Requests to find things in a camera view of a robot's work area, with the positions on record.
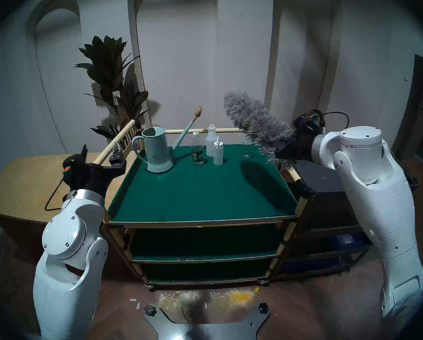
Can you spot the black star knob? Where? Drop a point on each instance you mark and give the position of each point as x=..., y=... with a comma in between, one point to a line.
x=263, y=308
x=150, y=310

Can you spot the white plant price tag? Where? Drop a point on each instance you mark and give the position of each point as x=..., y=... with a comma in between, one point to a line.
x=116, y=96

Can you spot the green shelf cart beige rails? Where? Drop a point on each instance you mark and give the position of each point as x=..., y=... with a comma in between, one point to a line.
x=204, y=187

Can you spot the dark door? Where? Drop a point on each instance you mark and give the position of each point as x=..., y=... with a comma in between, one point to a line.
x=415, y=105

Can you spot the clear empty bottle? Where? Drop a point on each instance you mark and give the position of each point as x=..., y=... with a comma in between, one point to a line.
x=247, y=153

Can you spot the black utility cart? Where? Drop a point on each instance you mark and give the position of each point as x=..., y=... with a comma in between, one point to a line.
x=321, y=180

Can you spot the green label water bottle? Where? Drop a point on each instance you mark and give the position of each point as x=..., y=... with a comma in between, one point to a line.
x=197, y=151

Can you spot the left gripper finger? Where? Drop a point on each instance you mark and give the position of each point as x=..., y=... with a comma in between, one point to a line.
x=84, y=155
x=117, y=160

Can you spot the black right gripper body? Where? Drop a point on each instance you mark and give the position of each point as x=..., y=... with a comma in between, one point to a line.
x=303, y=144

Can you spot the light blue watering can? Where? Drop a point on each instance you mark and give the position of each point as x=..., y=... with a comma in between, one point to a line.
x=158, y=151

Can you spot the light wooden table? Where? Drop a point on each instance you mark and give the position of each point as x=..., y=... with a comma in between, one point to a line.
x=20, y=187

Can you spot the white opaque plastic bottle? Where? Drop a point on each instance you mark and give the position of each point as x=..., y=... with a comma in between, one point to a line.
x=210, y=141

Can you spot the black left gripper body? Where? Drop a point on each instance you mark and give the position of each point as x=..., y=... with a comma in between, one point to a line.
x=87, y=176

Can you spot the grey metal robot base plate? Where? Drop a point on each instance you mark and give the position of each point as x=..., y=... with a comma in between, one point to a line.
x=204, y=330

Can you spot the tall dark green plant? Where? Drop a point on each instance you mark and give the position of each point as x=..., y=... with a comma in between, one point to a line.
x=108, y=70

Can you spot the white nozzle squeeze bottle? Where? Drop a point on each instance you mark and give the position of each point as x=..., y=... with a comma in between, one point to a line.
x=218, y=155

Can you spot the blue storage bin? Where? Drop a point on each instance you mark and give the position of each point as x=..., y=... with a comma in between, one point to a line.
x=346, y=242

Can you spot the grey fluffy duster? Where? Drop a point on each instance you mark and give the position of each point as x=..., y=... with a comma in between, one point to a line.
x=257, y=121

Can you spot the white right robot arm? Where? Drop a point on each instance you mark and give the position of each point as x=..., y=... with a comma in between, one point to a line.
x=374, y=194

